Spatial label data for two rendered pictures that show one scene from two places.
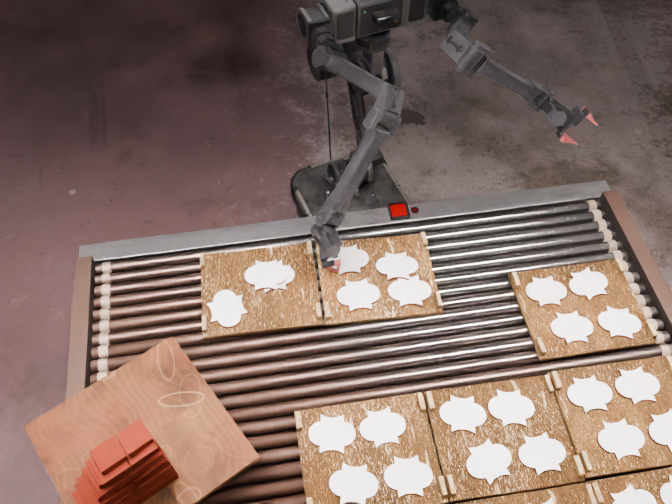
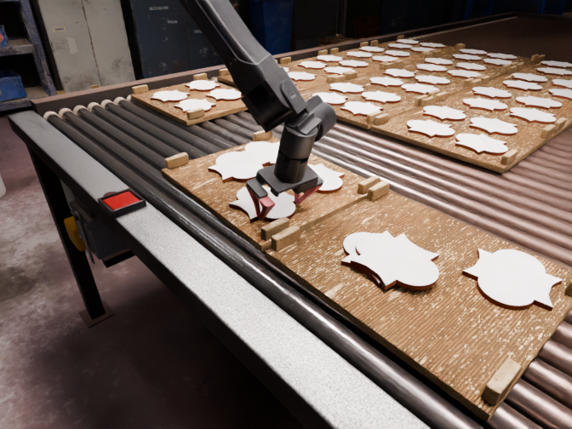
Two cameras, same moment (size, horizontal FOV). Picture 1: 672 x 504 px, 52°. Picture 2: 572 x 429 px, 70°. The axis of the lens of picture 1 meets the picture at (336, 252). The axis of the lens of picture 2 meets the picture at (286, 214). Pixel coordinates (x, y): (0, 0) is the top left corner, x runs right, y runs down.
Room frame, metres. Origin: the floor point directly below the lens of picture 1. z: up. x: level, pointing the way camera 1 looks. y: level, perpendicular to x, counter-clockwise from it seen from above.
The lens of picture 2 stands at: (1.83, 0.59, 1.38)
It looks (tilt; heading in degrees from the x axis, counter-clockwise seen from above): 32 degrees down; 237
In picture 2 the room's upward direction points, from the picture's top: straight up
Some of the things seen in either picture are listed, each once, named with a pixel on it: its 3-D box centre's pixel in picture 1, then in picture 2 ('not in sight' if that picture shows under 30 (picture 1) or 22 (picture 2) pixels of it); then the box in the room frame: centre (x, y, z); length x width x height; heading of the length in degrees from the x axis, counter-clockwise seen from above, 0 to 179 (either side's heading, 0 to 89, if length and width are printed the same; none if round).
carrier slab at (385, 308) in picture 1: (377, 277); (267, 180); (1.40, -0.15, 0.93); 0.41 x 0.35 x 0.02; 97
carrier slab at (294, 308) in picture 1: (259, 288); (420, 267); (1.35, 0.27, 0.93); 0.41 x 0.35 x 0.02; 98
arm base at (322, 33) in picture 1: (323, 40); not in sight; (2.06, 0.05, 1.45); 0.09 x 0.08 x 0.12; 113
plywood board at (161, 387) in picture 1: (140, 442); not in sight; (0.74, 0.57, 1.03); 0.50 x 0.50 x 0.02; 38
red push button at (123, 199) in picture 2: (398, 211); (122, 203); (1.72, -0.24, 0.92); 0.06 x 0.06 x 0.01; 10
